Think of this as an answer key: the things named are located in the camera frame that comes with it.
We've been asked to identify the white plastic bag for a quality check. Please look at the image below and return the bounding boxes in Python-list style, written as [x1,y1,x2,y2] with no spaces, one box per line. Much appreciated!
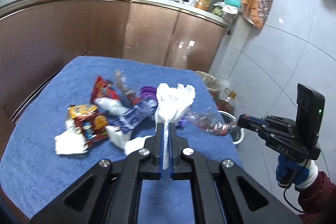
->
[154,83,195,170]

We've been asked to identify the white tissue piece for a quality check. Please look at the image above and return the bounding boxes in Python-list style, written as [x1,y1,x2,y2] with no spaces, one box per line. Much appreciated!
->
[105,126,152,156]

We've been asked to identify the clear plastic wrapper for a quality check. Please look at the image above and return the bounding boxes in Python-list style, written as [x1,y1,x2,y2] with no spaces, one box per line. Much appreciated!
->
[185,109,241,136]

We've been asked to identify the purple plastic wrapper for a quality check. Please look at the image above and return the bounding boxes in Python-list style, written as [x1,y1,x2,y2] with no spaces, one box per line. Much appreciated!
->
[140,86,158,102]

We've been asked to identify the maroon sleeved right forearm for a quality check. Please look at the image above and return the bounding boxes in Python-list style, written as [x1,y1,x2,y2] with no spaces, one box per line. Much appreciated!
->
[298,171,335,223]

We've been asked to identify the white trash bucket black liner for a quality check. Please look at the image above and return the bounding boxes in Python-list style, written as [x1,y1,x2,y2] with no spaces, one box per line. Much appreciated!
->
[219,110,244,145]

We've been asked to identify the beige trash bin with liner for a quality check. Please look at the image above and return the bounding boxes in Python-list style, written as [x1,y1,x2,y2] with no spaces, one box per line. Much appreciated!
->
[195,71,222,101]

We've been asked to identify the brown kitchen cabinets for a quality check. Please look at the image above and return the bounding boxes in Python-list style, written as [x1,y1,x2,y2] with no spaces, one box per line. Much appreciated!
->
[1,0,227,149]

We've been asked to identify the blue white gloved right hand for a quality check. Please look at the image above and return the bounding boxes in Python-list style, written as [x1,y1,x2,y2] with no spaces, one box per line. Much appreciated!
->
[276,154,318,190]

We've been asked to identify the yellow capped oil bottle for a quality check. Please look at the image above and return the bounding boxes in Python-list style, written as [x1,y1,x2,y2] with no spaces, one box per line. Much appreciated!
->
[218,88,237,115]

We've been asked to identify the blue white wrapper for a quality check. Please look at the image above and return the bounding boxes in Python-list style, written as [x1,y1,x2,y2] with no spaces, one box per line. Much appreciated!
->
[109,97,158,134]

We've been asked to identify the orange red snack packet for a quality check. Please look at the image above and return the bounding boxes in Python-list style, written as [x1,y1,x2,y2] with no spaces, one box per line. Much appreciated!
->
[68,104,109,147]

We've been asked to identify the red snack bag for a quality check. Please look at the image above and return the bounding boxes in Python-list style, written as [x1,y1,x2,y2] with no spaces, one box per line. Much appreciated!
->
[91,76,120,103]

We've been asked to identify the blue towel table cover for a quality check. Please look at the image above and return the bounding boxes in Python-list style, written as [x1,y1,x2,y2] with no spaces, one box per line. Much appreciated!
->
[0,56,244,224]

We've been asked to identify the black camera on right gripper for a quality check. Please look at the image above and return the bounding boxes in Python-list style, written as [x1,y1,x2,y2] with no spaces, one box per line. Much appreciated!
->
[295,84,325,151]

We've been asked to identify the black cable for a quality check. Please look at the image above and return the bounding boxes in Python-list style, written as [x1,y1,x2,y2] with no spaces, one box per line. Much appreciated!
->
[282,157,310,214]

